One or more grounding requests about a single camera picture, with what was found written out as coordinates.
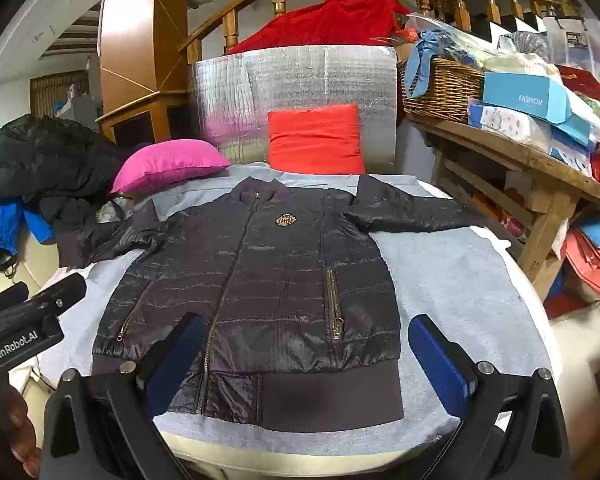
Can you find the red pillow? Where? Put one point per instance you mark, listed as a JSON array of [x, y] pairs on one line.
[[315, 140]]

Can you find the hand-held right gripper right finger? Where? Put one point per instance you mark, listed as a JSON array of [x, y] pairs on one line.
[[437, 360]]

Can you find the red gift bag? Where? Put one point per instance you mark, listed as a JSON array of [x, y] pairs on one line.
[[597, 150]]

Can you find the red blanket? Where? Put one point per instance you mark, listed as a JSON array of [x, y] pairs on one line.
[[330, 22]]

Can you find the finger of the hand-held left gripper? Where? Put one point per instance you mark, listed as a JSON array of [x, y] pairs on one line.
[[62, 285], [5, 294]]

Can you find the blue cardboard box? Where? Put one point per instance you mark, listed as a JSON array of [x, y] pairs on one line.
[[525, 97]]

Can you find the black jacket pile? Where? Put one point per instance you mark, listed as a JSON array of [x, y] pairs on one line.
[[40, 160]]

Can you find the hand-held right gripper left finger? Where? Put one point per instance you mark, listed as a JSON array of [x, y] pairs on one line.
[[180, 355]]

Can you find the grey cloth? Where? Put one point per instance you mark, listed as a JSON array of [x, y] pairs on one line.
[[455, 280]]

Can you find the person's left hand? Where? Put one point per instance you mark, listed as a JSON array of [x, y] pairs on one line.
[[10, 430]]

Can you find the printed white package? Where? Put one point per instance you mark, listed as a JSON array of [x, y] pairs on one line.
[[505, 122]]

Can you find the wooden cabinet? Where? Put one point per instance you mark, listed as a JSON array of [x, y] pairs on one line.
[[130, 35]]

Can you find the wooden table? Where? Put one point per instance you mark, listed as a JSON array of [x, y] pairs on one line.
[[555, 170]]

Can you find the wicker basket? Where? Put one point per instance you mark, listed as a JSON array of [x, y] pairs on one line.
[[445, 92]]

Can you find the silver foil mat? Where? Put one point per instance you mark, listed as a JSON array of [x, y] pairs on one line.
[[300, 77]]

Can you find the dark quilted jacket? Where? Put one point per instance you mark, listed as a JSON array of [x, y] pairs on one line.
[[290, 280]]

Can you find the blue jacket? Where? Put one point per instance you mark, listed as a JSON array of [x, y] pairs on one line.
[[0, 225]]

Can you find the magenta pillow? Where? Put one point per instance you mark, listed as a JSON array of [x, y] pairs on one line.
[[170, 162]]

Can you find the clear plastic storage box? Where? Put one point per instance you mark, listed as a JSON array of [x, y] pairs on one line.
[[575, 40]]

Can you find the stack of coral cloths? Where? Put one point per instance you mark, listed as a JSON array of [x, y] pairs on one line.
[[590, 260]]

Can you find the grey printed garment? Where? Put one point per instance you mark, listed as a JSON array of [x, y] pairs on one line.
[[115, 207]]

